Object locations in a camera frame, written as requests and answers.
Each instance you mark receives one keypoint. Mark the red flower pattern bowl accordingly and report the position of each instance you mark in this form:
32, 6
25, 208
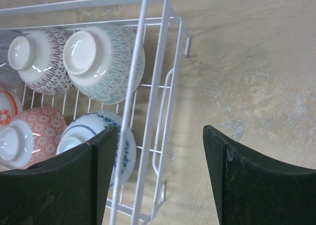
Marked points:
10, 106

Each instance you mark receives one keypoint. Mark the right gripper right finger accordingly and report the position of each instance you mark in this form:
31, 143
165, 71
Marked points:
251, 188

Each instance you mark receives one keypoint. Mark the pink floral bowl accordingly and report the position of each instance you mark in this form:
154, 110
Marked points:
32, 136

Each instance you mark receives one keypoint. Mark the teal dash pattern bowl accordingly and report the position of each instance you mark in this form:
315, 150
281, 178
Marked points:
98, 61

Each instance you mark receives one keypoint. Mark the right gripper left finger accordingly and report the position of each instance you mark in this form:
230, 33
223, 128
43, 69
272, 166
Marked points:
68, 189

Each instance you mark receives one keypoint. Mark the white wire dish rack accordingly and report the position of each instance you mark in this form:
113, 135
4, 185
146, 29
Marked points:
148, 111

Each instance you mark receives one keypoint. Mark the grey striped bowl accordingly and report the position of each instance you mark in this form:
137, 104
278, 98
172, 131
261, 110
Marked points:
9, 78

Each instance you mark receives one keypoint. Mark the dark purple patterned bowl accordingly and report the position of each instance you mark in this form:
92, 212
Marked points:
38, 59

